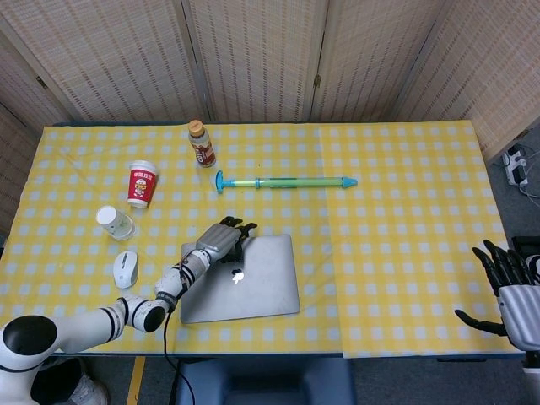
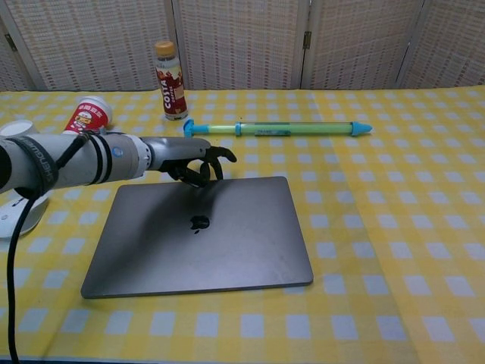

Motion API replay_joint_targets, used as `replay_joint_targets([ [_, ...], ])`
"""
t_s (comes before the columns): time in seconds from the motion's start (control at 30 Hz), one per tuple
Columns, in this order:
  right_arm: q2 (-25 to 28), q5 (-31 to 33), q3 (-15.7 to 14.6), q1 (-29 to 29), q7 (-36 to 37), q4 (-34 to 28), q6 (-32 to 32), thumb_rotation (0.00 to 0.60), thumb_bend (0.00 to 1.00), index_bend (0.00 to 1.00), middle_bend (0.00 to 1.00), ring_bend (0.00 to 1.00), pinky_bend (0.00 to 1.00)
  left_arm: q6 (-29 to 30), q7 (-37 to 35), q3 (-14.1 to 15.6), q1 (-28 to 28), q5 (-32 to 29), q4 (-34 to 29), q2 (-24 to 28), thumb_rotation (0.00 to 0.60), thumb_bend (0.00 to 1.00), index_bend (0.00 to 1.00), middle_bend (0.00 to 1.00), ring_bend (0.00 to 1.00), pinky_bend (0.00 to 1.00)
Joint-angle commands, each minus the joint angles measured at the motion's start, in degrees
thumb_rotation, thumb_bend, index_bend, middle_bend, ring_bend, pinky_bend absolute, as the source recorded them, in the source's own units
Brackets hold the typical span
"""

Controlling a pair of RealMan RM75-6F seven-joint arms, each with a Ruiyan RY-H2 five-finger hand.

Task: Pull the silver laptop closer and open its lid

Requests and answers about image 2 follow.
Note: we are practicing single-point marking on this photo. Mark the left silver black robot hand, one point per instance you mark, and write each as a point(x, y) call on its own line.
point(174, 149)

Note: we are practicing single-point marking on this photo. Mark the grey laptop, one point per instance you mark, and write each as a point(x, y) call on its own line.
point(212, 250)

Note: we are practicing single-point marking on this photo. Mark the woven folding screen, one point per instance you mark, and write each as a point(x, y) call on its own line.
point(242, 41)

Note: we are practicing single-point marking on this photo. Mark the white computer mouse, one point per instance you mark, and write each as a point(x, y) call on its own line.
point(32, 220)

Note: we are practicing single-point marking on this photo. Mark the Costa coffee bottle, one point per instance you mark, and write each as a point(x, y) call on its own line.
point(172, 91)

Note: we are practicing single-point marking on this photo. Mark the red paper cup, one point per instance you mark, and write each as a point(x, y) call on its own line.
point(89, 115)

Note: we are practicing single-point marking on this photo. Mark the green blue toy water pump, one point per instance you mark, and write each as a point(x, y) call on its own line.
point(314, 129)

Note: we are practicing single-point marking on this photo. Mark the yellow checkered tablecloth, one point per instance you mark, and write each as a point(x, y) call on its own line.
point(227, 330)
point(424, 189)

